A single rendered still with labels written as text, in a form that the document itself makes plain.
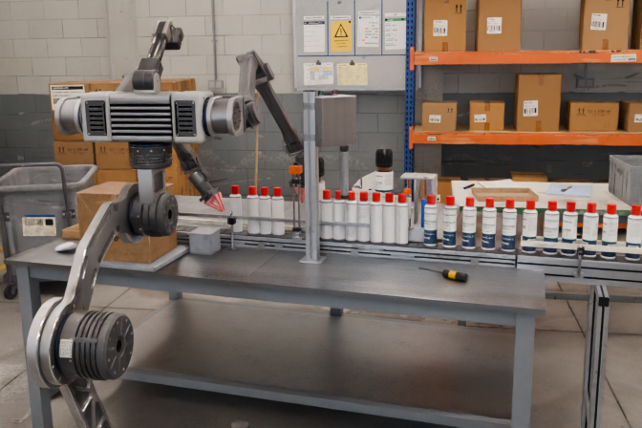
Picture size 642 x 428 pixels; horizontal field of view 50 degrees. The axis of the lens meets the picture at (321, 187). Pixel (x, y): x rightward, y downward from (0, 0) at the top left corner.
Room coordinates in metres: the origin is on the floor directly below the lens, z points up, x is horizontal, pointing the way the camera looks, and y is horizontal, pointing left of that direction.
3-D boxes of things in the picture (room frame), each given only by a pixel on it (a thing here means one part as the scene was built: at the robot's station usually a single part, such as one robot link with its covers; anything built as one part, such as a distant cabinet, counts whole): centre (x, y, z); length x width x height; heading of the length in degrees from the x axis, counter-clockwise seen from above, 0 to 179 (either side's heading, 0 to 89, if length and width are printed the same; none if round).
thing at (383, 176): (3.32, -0.31, 1.04); 0.09 x 0.09 x 0.29
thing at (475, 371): (3.02, 0.10, 0.40); 2.04 x 1.25 x 0.81; 73
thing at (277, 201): (2.84, 0.18, 0.98); 0.05 x 0.05 x 0.20
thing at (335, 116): (2.68, -0.04, 1.38); 0.17 x 0.10 x 0.19; 128
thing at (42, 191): (4.82, 1.95, 0.48); 0.89 x 0.63 x 0.96; 9
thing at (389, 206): (2.70, -0.27, 0.98); 0.05 x 0.05 x 0.20
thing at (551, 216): (2.52, -0.87, 0.98); 0.05 x 0.05 x 0.20
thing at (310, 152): (2.64, 0.04, 1.16); 0.04 x 0.04 x 0.67; 73
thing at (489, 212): (2.59, -0.65, 0.98); 0.05 x 0.05 x 0.20
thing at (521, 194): (3.89, -1.05, 0.82); 0.34 x 0.24 x 0.03; 86
